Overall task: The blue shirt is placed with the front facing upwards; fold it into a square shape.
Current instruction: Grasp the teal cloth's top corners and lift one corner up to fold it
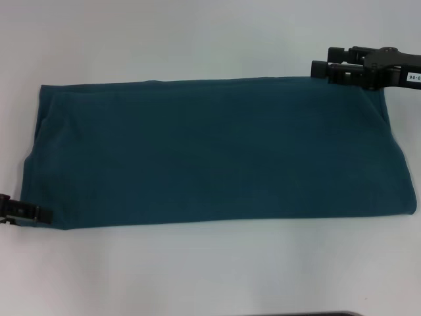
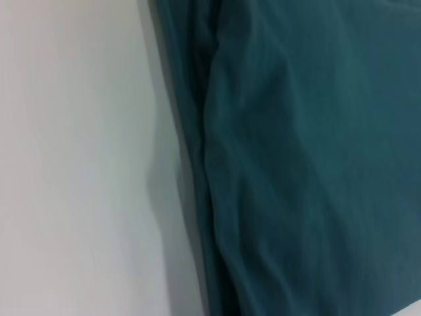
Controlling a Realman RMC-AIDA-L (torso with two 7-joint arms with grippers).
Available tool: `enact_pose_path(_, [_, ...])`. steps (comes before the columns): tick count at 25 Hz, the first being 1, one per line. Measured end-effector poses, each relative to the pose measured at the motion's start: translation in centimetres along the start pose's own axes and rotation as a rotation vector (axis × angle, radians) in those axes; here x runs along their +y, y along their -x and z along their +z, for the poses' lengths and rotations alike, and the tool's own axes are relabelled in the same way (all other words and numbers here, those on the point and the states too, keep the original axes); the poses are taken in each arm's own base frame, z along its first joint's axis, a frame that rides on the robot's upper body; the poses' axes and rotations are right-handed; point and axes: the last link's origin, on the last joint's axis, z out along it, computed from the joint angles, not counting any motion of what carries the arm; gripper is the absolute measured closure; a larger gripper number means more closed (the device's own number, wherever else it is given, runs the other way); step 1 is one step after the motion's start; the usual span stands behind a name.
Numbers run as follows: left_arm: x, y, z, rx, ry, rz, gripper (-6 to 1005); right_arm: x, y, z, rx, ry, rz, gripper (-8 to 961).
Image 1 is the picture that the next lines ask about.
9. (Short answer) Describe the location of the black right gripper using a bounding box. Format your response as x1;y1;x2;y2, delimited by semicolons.
310;46;421;92

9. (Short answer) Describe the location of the blue FREE print t-shirt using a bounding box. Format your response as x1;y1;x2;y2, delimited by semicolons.
19;76;419;230

